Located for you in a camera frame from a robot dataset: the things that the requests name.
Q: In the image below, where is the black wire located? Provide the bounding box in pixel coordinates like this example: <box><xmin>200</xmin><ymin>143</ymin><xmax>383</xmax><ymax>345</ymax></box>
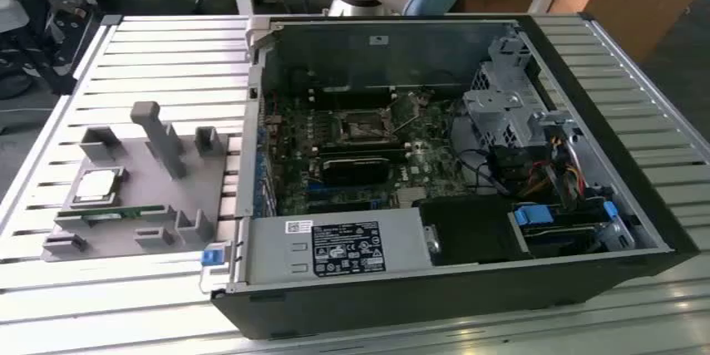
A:
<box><xmin>452</xmin><ymin>148</ymin><xmax>503</xmax><ymax>195</ymax></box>

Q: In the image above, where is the grey parts rack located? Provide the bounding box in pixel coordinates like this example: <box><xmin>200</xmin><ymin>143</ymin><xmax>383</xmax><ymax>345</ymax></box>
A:
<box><xmin>41</xmin><ymin>101</ymin><xmax>229</xmax><ymax>264</ymax></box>

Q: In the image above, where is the black plastic shroud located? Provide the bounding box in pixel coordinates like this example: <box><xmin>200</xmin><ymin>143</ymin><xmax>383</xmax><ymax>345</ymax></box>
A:
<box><xmin>416</xmin><ymin>195</ymin><xmax>531</xmax><ymax>267</ymax></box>

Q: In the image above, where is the silver drive cage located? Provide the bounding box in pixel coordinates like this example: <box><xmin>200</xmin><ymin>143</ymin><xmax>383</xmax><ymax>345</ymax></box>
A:
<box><xmin>460</xmin><ymin>37</ymin><xmax>556</xmax><ymax>150</ymax></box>

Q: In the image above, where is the black open PC case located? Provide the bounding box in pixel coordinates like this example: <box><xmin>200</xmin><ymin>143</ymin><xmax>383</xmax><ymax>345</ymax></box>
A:
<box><xmin>208</xmin><ymin>12</ymin><xmax>701</xmax><ymax>342</ymax></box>

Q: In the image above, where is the metal socket cover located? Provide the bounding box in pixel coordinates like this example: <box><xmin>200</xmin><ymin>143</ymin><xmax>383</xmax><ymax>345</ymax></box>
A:
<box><xmin>387</xmin><ymin>90</ymin><xmax>432</xmax><ymax>124</ymax></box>

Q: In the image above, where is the CPU socket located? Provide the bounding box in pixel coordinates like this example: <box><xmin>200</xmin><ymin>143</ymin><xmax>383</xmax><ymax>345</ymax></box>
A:
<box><xmin>336</xmin><ymin>110</ymin><xmax>399</xmax><ymax>145</ymax></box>

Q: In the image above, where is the green motherboard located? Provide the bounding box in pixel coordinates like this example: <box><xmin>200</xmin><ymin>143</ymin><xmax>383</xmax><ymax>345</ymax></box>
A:
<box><xmin>255</xmin><ymin>92</ymin><xmax>490</xmax><ymax>218</ymax></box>

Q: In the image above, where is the yellow red wire bundle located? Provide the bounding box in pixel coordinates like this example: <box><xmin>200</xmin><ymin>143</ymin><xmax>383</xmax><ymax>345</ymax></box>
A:
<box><xmin>519</xmin><ymin>138</ymin><xmax>590</xmax><ymax>207</ymax></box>

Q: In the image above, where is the green RAM stick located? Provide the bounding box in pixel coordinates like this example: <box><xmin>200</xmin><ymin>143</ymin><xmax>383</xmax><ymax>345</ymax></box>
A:
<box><xmin>56</xmin><ymin>204</ymin><xmax>168</xmax><ymax>220</ymax></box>

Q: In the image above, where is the blue disk carrier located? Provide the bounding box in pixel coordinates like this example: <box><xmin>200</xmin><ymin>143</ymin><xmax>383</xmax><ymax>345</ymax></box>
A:
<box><xmin>512</xmin><ymin>202</ymin><xmax>555</xmax><ymax>228</ymax></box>

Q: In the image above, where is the black graphics card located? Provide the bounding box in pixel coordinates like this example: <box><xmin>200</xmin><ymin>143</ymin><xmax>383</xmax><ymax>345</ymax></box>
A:
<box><xmin>319</xmin><ymin>156</ymin><xmax>392</xmax><ymax>186</ymax></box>

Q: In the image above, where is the silver CPU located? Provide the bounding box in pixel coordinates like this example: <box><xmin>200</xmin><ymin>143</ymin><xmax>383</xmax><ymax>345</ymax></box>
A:
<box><xmin>73</xmin><ymin>166</ymin><xmax>128</xmax><ymax>206</ymax></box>

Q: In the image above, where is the silver power supply unit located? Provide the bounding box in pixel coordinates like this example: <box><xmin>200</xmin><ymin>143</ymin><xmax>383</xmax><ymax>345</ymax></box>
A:
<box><xmin>245</xmin><ymin>206</ymin><xmax>435</xmax><ymax>286</ymax></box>

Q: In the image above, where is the metal locking lever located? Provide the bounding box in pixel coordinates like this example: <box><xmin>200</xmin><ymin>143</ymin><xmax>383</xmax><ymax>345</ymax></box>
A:
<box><xmin>395</xmin><ymin>103</ymin><xmax>424</xmax><ymax>132</ymax></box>

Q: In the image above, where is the silver chipset heatsink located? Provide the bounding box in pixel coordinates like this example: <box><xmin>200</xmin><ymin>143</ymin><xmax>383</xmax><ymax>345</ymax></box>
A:
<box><xmin>395</xmin><ymin>187</ymin><xmax>427</xmax><ymax>208</ymax></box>

